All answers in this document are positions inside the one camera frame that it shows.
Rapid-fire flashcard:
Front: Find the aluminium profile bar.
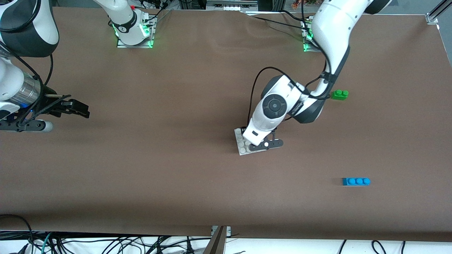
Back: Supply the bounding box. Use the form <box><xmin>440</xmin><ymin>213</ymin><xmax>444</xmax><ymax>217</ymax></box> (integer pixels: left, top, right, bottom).
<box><xmin>202</xmin><ymin>226</ymin><xmax>227</xmax><ymax>254</ymax></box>

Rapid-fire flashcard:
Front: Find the brown table cover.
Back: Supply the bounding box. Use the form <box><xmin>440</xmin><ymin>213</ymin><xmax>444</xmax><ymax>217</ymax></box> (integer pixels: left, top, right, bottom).
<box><xmin>0</xmin><ymin>6</ymin><xmax>452</xmax><ymax>242</ymax></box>

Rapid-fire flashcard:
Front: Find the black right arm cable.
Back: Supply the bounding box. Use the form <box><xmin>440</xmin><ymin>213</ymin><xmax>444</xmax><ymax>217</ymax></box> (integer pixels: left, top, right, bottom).
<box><xmin>0</xmin><ymin>42</ymin><xmax>53</xmax><ymax>106</ymax></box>

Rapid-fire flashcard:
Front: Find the white studded base plate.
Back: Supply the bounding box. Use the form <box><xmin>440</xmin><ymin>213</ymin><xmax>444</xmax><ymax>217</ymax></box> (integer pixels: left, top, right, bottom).
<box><xmin>234</xmin><ymin>127</ymin><xmax>269</xmax><ymax>156</ymax></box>

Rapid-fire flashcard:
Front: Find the teal cable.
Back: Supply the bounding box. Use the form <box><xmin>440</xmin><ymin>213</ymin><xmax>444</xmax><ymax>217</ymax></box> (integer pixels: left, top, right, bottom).
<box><xmin>33</xmin><ymin>232</ymin><xmax>53</xmax><ymax>254</ymax></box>

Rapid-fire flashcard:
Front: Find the aluminium frame profile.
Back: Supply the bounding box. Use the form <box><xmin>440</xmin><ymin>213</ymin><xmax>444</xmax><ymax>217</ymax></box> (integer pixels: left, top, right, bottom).
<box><xmin>430</xmin><ymin>0</ymin><xmax>452</xmax><ymax>17</ymax></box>

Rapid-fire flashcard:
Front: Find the black looped cable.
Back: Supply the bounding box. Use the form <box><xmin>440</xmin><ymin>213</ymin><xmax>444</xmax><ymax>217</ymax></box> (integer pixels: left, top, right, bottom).
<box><xmin>0</xmin><ymin>214</ymin><xmax>34</xmax><ymax>247</ymax></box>

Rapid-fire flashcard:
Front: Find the long black cable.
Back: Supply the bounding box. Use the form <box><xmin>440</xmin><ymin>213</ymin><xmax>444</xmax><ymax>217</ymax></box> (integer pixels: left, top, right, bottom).
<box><xmin>247</xmin><ymin>15</ymin><xmax>313</xmax><ymax>30</ymax></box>

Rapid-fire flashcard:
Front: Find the grey metal device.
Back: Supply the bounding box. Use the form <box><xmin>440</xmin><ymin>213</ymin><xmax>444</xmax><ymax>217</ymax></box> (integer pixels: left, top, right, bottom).
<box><xmin>206</xmin><ymin>0</ymin><xmax>258</xmax><ymax>11</ymax></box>

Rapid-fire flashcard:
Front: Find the short black cable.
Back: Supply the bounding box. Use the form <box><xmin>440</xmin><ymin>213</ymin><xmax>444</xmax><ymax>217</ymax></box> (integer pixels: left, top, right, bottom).
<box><xmin>281</xmin><ymin>10</ymin><xmax>311</xmax><ymax>22</ymax></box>

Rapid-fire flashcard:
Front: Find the orange cluttered object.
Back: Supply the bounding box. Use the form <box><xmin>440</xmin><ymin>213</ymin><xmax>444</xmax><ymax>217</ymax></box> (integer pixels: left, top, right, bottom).
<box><xmin>291</xmin><ymin>0</ymin><xmax>318</xmax><ymax>9</ymax></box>

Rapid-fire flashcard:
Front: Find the black cable bundle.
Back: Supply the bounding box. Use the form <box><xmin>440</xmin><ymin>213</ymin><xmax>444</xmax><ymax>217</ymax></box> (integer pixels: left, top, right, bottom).
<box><xmin>143</xmin><ymin>0</ymin><xmax>173</xmax><ymax>27</ymax></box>

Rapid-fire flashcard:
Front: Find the blue three-stud block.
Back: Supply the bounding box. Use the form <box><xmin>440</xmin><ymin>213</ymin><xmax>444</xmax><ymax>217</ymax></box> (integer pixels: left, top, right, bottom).
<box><xmin>342</xmin><ymin>177</ymin><xmax>371</xmax><ymax>186</ymax></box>

